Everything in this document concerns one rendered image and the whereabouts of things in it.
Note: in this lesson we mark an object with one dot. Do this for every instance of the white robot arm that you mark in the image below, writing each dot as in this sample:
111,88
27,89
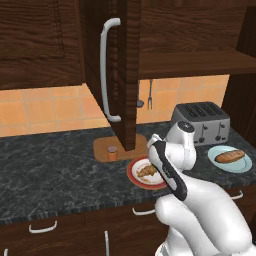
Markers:
203,213

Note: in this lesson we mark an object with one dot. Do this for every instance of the orange jar with grey lid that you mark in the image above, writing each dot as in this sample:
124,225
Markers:
112,154

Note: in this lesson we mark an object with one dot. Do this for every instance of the brown wooden cutting board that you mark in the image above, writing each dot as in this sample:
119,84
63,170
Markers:
101,151

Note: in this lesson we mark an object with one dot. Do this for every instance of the golden brown croissant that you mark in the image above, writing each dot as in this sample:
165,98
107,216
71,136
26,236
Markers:
146,171

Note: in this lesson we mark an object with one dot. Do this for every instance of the open dark wood cabinet door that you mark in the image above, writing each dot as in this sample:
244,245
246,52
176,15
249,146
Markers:
125,66

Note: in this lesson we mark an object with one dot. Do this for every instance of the dark wood cabinet shelf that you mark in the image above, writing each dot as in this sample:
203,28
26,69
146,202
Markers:
193,61

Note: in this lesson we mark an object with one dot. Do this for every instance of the dark wood cabinet side panel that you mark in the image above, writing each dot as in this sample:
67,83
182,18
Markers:
241,100

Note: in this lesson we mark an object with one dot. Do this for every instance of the closed dark wood cabinet door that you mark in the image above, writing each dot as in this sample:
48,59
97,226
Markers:
36,40

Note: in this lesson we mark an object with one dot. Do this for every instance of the hanging metal ladle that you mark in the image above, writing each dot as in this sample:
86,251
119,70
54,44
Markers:
140,103

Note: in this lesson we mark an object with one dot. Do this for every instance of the hanging metal fork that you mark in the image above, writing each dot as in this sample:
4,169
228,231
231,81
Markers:
150,96

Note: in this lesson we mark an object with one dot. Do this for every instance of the red-rimmed white plate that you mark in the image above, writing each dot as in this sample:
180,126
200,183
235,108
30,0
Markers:
134,173

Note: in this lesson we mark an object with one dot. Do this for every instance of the silver four-slot toaster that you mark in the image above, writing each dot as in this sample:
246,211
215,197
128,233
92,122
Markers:
210,125

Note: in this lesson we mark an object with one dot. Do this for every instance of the dark wood drawer front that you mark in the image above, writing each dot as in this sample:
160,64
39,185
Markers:
70,226
113,213

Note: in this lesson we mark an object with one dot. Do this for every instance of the brown baguette roll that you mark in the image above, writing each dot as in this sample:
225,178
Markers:
230,156

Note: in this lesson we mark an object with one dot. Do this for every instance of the light blue plate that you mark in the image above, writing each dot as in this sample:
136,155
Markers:
233,166

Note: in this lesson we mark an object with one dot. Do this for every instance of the dark wood cupboard door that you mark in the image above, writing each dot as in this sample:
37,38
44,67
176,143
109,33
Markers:
133,240

